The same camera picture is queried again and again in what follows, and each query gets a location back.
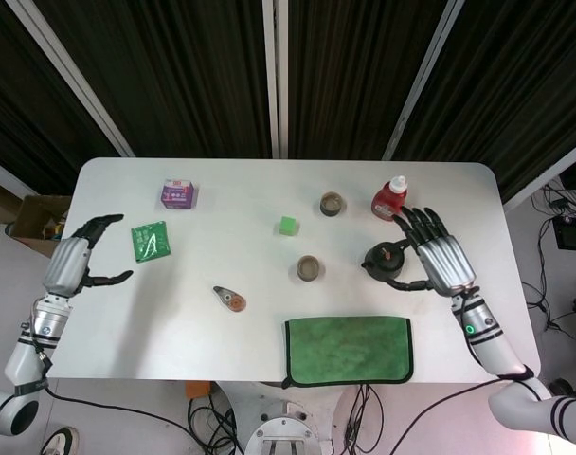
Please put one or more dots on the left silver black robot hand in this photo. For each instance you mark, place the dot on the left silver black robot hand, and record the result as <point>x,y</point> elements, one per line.
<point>67,265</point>

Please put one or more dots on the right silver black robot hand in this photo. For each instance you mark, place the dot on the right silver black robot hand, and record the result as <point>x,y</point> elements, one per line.
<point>446,263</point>

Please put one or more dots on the black teapot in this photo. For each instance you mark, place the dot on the black teapot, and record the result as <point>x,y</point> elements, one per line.
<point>385,264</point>

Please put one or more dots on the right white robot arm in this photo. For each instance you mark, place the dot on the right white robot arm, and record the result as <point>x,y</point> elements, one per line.
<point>496,351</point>

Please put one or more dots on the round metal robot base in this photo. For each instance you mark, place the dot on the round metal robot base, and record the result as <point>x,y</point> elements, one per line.
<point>283,431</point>

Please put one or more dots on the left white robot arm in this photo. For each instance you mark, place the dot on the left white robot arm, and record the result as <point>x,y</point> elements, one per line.
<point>25,355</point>

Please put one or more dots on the brown cardboard box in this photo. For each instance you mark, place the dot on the brown cardboard box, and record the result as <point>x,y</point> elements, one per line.
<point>32,213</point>

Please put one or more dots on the green tea packet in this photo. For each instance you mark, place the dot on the green tea packet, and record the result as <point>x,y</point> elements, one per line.
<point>150,242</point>

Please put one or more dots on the red ketchup squeeze bottle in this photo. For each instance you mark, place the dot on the red ketchup squeeze bottle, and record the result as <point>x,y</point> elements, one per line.
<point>387,199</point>

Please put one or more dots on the black electronic device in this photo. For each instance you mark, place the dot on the black electronic device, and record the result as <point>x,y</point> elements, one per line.
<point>572,234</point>

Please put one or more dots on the purple paper box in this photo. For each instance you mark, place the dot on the purple paper box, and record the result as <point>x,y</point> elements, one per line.
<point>176,195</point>

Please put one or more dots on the green microfibre cloth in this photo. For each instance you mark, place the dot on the green microfibre cloth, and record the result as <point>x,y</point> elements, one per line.
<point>345,351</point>

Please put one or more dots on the green cube block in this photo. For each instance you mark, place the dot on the green cube block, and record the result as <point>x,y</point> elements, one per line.
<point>287,226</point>

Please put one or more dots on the orange grey correction tape dispenser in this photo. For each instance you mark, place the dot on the orange grey correction tape dispenser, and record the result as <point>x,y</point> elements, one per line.
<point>231,299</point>

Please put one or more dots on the white sneaker shoe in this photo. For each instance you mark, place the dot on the white sneaker shoe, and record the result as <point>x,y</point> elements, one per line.
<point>60,441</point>

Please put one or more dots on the dark pleated curtain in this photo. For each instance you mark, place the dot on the dark pleated curtain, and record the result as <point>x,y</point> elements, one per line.
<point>13,95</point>
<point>520,80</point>
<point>174,71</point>
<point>354,71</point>

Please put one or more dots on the small orange block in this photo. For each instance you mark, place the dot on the small orange block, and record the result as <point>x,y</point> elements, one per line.
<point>198,389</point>

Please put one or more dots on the white partition frame post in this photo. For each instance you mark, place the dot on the white partition frame post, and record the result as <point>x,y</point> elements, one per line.
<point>4,173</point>
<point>423,76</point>
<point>269,80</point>
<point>544,178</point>
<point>73,76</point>

